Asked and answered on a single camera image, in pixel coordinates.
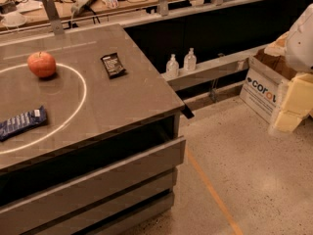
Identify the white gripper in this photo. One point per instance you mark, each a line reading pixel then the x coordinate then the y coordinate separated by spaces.
pixel 301 44

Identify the red apple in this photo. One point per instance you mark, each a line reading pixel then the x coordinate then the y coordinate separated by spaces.
pixel 42 64

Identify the cardboard box with logo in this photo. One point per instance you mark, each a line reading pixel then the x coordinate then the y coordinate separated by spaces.
pixel 265 74

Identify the clear sanitizer bottle right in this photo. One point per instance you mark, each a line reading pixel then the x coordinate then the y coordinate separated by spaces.
pixel 190 61

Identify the clear sanitizer bottle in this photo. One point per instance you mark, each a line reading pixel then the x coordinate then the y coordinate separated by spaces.
pixel 190 61
pixel 172 67

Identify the clear sanitizer bottle left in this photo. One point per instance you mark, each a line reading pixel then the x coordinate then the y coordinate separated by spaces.
pixel 172 67

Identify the black snack packet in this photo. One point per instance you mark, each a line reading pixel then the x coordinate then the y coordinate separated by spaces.
pixel 113 65

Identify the grey table cabinet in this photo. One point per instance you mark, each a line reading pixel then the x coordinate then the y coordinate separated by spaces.
pixel 107 156

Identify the white power strip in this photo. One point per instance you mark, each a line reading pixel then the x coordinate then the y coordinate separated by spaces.
pixel 78 7

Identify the blue snack bar wrapper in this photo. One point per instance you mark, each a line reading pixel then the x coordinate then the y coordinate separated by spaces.
pixel 21 123

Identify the white face mask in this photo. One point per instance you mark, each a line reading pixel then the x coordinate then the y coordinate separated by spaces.
pixel 13 19

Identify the metal railing post left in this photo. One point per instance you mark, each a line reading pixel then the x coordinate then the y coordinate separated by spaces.
pixel 53 16

